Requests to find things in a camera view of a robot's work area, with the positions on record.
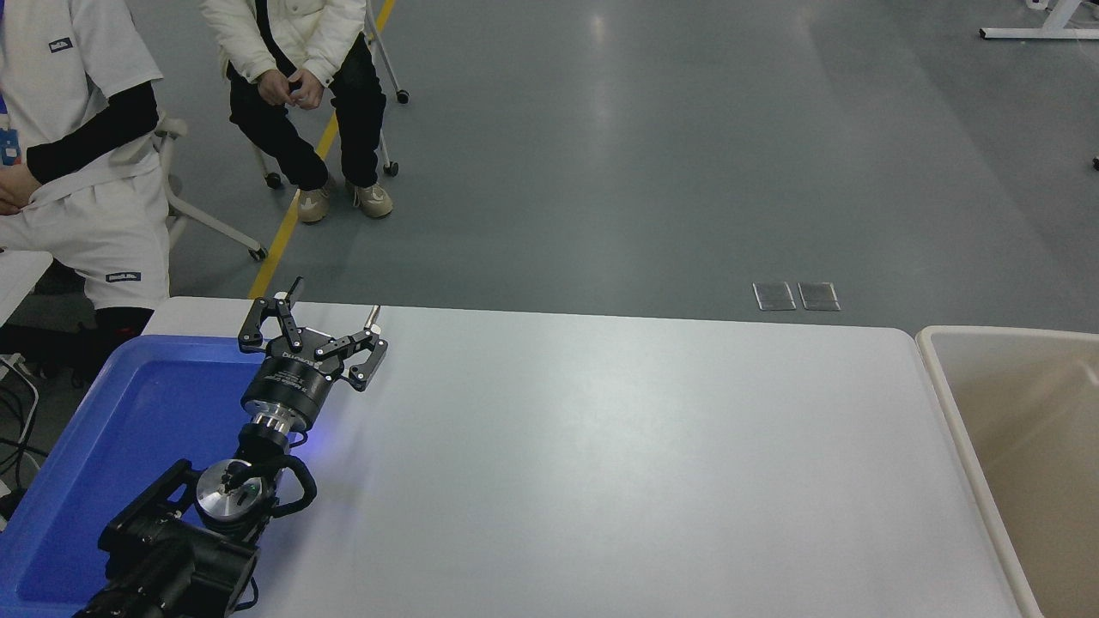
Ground person's hand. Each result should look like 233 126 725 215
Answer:
0 161 41 215

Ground black and white cables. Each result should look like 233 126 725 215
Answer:
0 352 40 500

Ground person's right hand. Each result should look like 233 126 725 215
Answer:
257 70 295 108

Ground large pale bin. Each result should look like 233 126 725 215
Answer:
916 326 1099 618

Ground person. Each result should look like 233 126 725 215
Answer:
199 0 394 224
0 0 171 379

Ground blue plastic tray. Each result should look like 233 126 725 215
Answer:
0 334 276 618

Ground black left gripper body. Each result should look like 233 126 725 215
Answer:
240 330 344 424

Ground person's left hand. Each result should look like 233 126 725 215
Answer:
291 70 326 112

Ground small white side table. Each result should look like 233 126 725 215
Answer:
0 249 54 325

